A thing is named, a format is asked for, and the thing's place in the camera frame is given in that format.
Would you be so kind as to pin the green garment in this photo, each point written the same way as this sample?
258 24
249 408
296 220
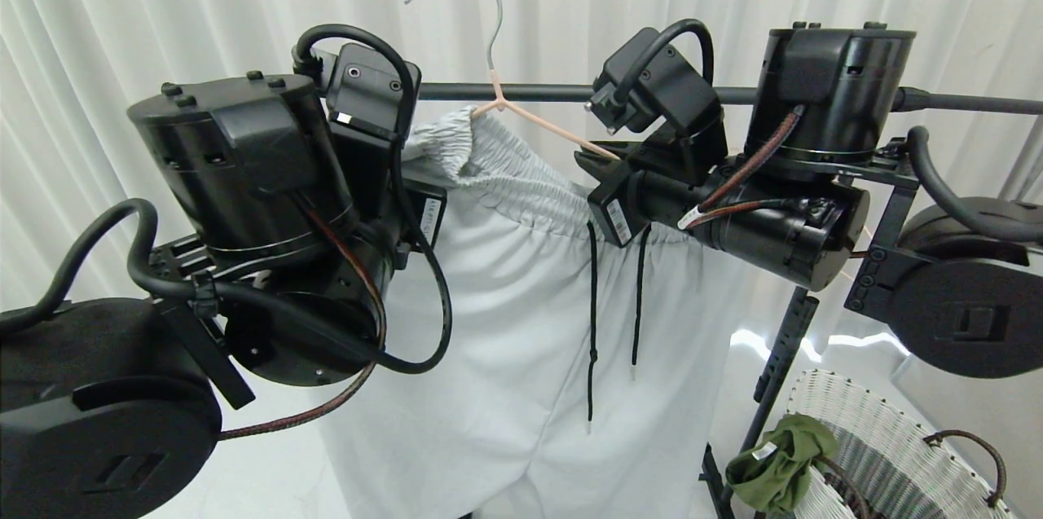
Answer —
774 470

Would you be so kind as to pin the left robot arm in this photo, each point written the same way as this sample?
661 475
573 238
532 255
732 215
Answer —
236 160

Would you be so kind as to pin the white laundry basket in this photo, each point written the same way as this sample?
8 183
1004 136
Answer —
880 437

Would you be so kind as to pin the white curtain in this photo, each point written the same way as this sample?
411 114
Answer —
122 14

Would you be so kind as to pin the black clothes rack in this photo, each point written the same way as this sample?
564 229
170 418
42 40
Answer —
978 103

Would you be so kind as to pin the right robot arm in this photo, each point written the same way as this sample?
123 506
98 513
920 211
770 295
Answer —
839 87

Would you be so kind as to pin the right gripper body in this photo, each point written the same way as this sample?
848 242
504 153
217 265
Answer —
758 226

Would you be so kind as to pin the pale grey shorts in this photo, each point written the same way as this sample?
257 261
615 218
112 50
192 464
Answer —
505 299

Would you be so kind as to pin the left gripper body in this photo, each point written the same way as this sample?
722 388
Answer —
420 213

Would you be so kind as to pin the pink clothes hanger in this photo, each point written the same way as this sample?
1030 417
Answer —
495 87

